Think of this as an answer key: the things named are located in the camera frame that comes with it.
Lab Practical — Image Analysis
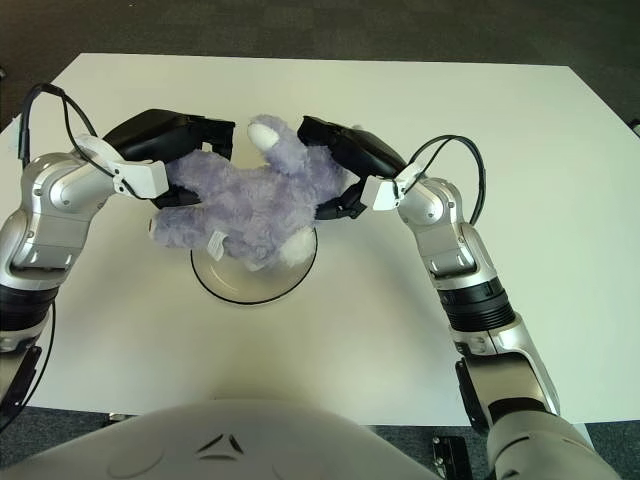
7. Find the black table bracket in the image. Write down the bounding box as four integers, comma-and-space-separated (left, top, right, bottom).
432, 435, 471, 480

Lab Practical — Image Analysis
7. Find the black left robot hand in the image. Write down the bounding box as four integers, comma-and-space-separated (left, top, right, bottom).
101, 108, 237, 211

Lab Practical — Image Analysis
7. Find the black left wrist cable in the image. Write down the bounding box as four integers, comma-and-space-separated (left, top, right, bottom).
17, 83, 114, 176

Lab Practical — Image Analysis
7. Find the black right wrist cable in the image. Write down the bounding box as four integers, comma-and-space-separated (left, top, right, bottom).
399, 134, 489, 224

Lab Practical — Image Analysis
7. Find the purple plush doll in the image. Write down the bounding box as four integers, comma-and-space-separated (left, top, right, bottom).
147, 114, 351, 272

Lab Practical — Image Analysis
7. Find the white plate with black rim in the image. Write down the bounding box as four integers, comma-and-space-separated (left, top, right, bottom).
189, 219, 320, 306

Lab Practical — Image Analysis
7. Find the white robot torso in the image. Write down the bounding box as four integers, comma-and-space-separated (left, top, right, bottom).
9, 399, 446, 480

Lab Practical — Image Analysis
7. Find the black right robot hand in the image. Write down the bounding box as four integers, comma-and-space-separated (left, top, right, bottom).
297, 114, 410, 221

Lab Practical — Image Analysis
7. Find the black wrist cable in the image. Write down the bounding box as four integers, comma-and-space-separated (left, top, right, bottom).
17, 83, 114, 176
399, 134, 489, 224

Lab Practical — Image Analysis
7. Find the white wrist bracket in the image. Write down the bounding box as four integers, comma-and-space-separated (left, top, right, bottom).
72, 134, 170, 200
367, 162, 426, 211

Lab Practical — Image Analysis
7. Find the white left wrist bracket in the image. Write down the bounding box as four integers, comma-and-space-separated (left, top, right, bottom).
72, 134, 170, 200

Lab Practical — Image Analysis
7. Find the black left elbow cable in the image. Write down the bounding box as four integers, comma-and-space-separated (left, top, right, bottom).
0, 299, 57, 434

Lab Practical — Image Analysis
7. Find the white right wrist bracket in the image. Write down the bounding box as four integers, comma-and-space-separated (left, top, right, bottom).
367, 162, 426, 211

